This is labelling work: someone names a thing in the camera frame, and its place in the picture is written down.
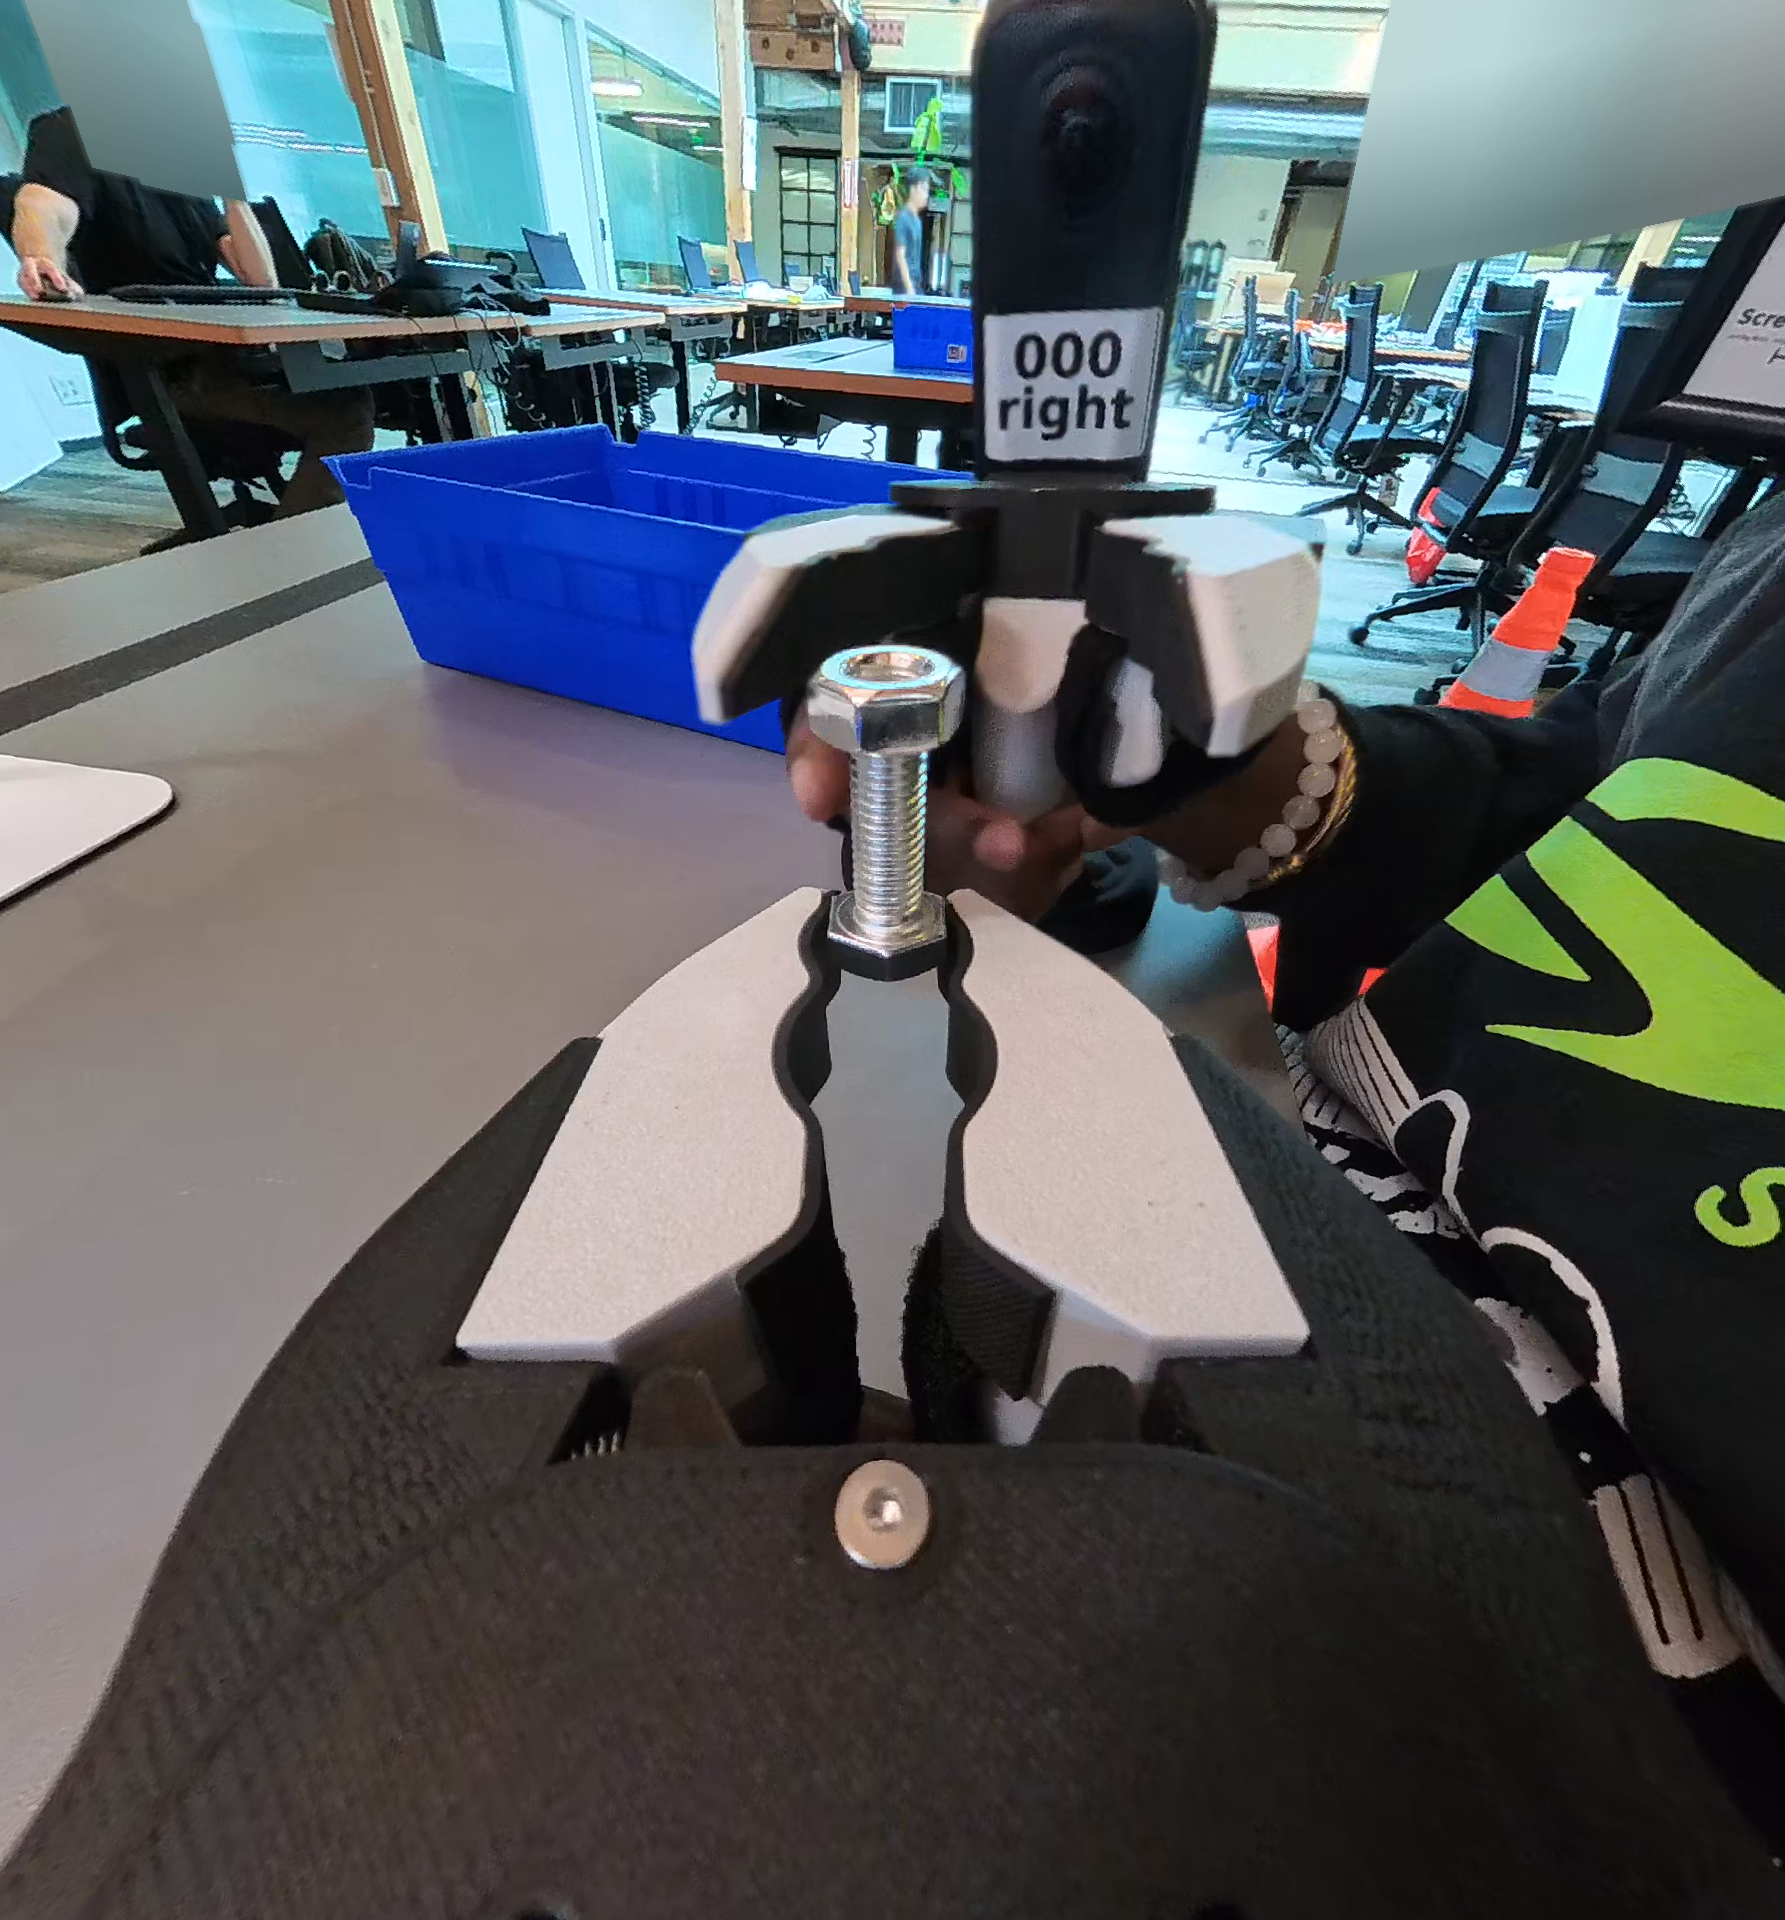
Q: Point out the steel hex bolt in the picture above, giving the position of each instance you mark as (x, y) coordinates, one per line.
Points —
(893, 839)

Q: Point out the person's right forearm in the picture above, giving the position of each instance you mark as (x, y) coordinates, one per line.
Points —
(1431, 839)

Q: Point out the wood-topped office desk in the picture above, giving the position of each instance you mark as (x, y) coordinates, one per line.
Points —
(821, 369)
(305, 315)

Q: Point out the blue plastic bin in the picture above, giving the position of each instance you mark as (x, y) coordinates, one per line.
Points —
(561, 601)
(930, 335)

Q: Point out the black keyboard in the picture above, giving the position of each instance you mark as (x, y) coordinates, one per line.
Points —
(201, 291)

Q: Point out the black white patterned pants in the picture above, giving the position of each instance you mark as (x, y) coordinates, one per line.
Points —
(1372, 1081)

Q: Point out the row of black office chairs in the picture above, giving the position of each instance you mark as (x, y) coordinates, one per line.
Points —
(1491, 419)

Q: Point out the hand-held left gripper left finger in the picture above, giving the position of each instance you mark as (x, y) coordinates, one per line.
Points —
(634, 1170)

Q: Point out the black backpack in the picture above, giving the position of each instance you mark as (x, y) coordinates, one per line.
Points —
(347, 251)

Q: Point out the black honeycomb wrist rest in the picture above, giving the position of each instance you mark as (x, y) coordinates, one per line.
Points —
(1110, 903)

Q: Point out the green hanging plant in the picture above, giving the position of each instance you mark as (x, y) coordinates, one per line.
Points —
(933, 141)

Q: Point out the person's right hand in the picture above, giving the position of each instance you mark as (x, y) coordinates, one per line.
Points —
(985, 846)

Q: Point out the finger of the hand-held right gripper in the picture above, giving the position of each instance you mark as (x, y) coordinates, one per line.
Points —
(1248, 630)
(772, 601)

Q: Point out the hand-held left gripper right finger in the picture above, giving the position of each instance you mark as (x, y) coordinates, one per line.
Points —
(1117, 1170)

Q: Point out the steel hex nut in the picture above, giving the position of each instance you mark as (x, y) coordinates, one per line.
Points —
(908, 725)

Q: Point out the white poster stand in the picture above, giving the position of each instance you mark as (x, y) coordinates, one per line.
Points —
(22, 822)

